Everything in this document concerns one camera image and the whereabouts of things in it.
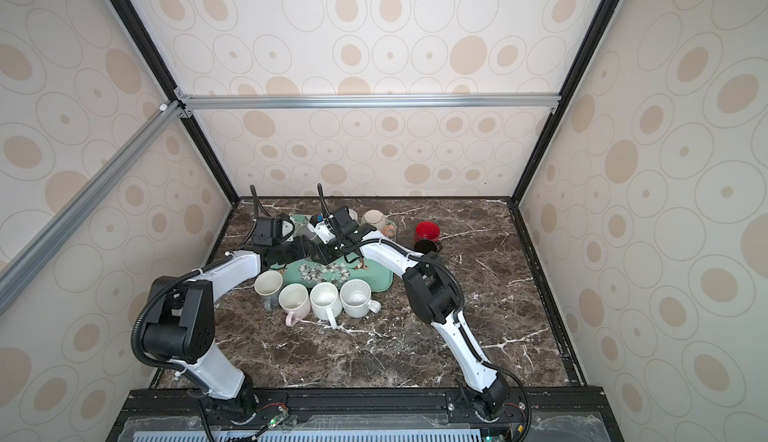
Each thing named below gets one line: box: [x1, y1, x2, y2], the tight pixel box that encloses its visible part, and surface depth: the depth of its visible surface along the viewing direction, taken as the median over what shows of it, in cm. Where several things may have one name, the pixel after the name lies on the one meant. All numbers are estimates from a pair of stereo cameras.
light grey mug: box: [254, 270, 283, 312], surface depth 86 cm
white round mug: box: [310, 282, 342, 329], surface depth 86 cm
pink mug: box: [278, 283, 311, 327], surface depth 86 cm
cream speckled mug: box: [339, 278, 381, 319], surface depth 88 cm
